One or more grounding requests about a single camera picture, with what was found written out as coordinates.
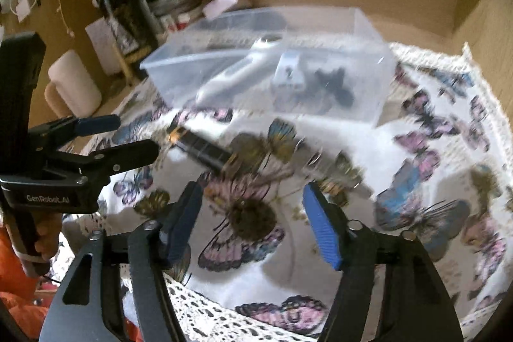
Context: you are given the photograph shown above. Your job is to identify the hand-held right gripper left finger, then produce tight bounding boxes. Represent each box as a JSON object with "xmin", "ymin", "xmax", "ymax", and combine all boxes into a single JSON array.
[{"xmin": 39, "ymin": 179, "xmax": 205, "ymax": 342}]

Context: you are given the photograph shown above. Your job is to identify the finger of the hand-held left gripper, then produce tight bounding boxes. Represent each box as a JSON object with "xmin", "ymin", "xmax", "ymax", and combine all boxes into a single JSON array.
[
  {"xmin": 49, "ymin": 139, "xmax": 161, "ymax": 183},
  {"xmin": 29, "ymin": 114, "xmax": 122, "ymax": 151}
]

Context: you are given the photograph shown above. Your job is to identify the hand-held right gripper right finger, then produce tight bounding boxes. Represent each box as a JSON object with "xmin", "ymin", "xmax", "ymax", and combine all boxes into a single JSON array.
[{"xmin": 302, "ymin": 182, "xmax": 469, "ymax": 342}]

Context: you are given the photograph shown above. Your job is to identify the black and amber lighter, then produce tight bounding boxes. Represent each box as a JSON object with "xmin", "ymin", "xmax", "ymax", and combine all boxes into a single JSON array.
[{"xmin": 168, "ymin": 126, "xmax": 235, "ymax": 170}]

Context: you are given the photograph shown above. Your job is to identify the clear plastic box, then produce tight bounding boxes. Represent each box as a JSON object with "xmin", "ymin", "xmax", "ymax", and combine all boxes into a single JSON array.
[{"xmin": 139, "ymin": 7, "xmax": 397, "ymax": 126}]

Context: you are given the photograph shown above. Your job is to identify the white handheld electric device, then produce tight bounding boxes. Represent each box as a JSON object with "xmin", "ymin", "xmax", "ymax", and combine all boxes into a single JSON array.
[{"xmin": 196, "ymin": 38, "xmax": 283, "ymax": 108}]

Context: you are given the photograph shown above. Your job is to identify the black hair clip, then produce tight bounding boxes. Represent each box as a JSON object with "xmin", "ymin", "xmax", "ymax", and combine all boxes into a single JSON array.
[{"xmin": 305, "ymin": 67, "xmax": 355, "ymax": 106}]

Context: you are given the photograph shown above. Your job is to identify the white rectangular block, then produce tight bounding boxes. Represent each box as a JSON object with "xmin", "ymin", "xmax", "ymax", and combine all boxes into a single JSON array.
[{"xmin": 274, "ymin": 51, "xmax": 305, "ymax": 90}]

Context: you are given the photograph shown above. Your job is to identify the person's left hand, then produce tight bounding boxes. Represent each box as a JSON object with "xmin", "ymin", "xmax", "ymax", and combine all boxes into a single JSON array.
[{"xmin": 32, "ymin": 212, "xmax": 64, "ymax": 263}]

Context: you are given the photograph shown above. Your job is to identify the pale pink mug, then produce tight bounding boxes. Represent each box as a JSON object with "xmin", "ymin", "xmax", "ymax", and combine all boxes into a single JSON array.
[{"xmin": 45, "ymin": 49, "xmax": 103, "ymax": 118}]

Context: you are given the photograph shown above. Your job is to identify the silver metal hair clip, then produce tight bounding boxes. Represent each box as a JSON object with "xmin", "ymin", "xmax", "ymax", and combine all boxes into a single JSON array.
[{"xmin": 292, "ymin": 139, "xmax": 375, "ymax": 198}]

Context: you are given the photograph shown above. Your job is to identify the butterfly print tablecloth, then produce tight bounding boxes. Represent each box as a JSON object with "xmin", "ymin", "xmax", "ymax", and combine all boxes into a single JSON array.
[{"xmin": 52, "ymin": 41, "xmax": 513, "ymax": 342}]

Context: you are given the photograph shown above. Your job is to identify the white note paper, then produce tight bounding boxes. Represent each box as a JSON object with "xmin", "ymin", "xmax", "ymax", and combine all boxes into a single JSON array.
[{"xmin": 85, "ymin": 19, "xmax": 121, "ymax": 74}]

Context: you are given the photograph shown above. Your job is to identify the white charger plug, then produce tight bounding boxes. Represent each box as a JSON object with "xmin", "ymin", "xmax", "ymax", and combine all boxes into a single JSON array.
[{"xmin": 16, "ymin": 1, "xmax": 35, "ymax": 22}]

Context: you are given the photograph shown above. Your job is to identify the dark wine bottle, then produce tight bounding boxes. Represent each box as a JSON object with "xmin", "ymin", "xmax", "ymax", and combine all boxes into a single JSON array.
[{"xmin": 94, "ymin": 0, "xmax": 159, "ymax": 58}]

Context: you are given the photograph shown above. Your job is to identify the stack of books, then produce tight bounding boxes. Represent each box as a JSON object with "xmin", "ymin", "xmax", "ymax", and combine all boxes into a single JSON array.
[{"xmin": 152, "ymin": 0, "xmax": 209, "ymax": 30}]

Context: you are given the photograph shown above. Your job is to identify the small white box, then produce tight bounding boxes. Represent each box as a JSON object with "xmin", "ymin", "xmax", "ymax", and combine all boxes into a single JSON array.
[{"xmin": 202, "ymin": 0, "xmax": 237, "ymax": 20}]

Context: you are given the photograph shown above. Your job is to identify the orange garment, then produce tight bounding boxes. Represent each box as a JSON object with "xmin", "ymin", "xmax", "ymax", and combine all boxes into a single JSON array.
[{"xmin": 0, "ymin": 226, "xmax": 53, "ymax": 342}]

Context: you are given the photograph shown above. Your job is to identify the white hanging cable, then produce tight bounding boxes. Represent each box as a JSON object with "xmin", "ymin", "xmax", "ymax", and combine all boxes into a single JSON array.
[{"xmin": 54, "ymin": 0, "xmax": 76, "ymax": 38}]

